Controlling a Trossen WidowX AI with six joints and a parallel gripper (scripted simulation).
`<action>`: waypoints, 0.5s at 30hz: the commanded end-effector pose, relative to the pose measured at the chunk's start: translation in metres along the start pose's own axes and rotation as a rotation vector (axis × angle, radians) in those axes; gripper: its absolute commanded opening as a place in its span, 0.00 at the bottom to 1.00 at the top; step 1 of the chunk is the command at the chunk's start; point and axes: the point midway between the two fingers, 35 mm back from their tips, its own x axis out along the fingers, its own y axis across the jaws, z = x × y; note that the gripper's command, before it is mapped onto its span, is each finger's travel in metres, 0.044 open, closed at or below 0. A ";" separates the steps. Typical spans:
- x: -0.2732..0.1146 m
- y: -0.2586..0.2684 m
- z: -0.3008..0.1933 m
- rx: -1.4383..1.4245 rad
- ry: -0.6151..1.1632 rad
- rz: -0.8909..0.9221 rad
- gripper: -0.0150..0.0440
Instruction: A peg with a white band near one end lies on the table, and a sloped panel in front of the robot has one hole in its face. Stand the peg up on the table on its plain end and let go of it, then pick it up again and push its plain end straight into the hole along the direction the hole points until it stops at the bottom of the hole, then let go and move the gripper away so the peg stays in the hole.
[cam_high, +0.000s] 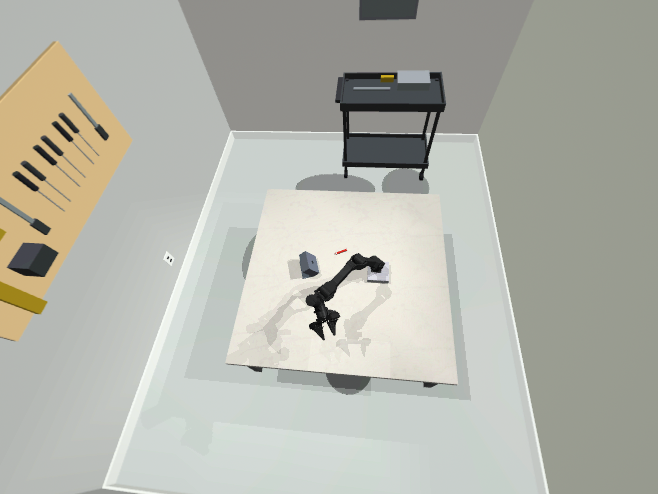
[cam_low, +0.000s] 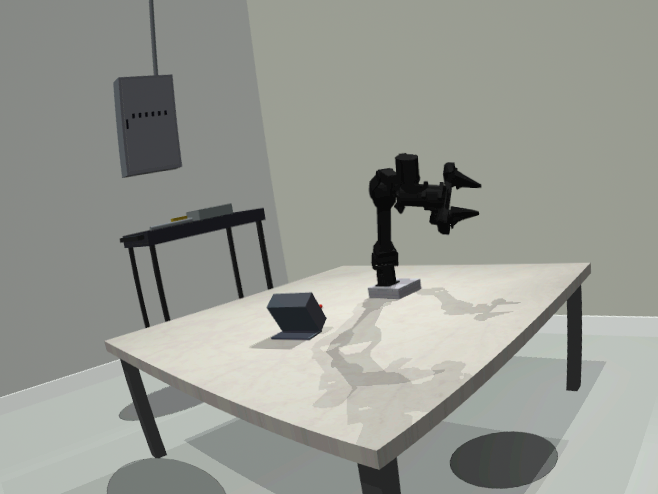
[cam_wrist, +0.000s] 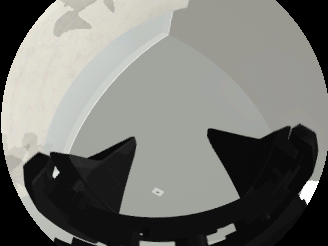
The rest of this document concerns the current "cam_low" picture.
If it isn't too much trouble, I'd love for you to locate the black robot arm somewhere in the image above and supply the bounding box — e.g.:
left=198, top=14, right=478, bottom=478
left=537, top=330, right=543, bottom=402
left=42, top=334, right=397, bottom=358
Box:
left=369, top=153, right=420, bottom=287

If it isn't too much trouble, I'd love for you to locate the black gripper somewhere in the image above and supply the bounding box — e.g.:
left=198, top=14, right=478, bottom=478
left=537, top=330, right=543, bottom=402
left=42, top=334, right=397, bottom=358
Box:
left=418, top=162, right=482, bottom=235

